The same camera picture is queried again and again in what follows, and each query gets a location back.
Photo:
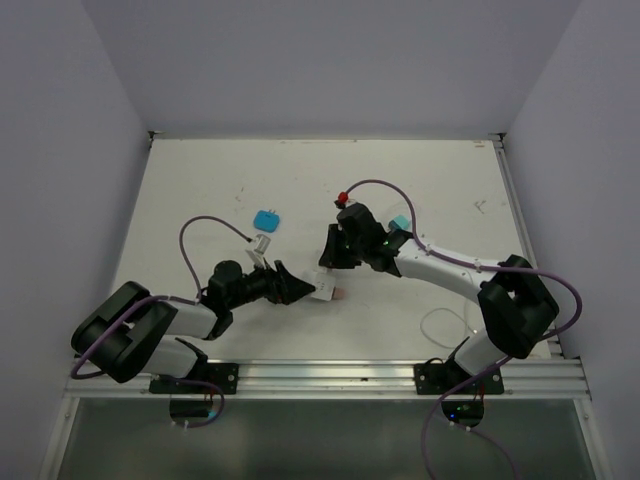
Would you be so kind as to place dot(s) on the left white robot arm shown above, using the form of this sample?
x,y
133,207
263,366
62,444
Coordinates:
x,y
134,331

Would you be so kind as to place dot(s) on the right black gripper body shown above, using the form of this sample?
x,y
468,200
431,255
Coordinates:
x,y
355,250

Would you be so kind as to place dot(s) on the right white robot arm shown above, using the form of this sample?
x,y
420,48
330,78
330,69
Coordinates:
x,y
516,306

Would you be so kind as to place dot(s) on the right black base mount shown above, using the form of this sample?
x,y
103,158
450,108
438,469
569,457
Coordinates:
x,y
436,377

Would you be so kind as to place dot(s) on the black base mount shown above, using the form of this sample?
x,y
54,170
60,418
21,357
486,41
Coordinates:
x,y
436,377
203,379

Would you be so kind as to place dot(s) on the blue plug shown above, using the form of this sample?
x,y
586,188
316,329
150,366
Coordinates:
x,y
266,221

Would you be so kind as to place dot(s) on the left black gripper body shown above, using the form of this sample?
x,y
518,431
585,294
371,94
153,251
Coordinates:
x,y
262,284

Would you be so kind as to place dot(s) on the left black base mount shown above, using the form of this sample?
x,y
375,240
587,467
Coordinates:
x,y
203,379

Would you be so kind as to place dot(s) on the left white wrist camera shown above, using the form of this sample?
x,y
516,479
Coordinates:
x,y
256,250

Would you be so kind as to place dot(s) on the aluminium right side rail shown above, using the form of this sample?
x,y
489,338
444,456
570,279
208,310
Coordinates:
x,y
498,141

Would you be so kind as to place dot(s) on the aluminium rail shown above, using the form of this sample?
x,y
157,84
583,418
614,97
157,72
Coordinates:
x,y
546,379
498,141

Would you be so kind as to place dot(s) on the white power strip socket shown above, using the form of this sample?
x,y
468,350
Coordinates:
x,y
324,283

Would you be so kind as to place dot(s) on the aluminium front rail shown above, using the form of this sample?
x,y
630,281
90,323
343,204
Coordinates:
x,y
546,379

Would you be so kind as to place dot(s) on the teal plug adapter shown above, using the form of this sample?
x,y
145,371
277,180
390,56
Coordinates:
x,y
400,222

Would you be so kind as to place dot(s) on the pink plug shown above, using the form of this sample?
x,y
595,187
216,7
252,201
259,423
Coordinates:
x,y
338,294

